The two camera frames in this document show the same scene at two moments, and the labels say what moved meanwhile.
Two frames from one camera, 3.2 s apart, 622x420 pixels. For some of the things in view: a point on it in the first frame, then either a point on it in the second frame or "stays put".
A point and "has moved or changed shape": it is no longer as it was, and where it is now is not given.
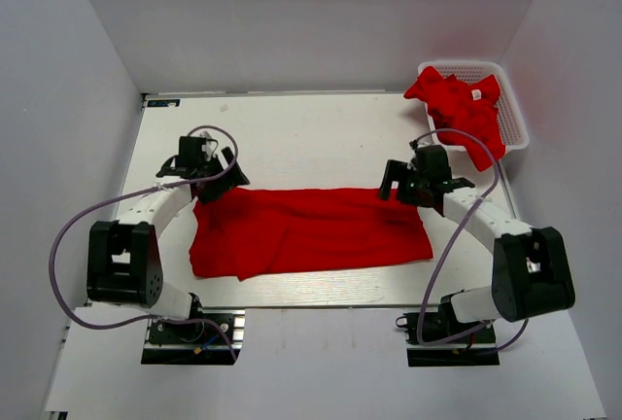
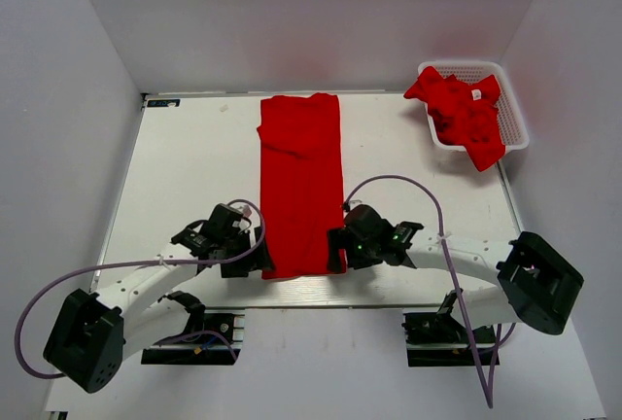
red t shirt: [255, 230] has moved or changed shape
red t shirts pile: [460, 105] stays put
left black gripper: [235, 177] to [238, 269]
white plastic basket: [514, 132] stays put
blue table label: [163, 103] stays put
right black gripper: [396, 170] to [342, 239]
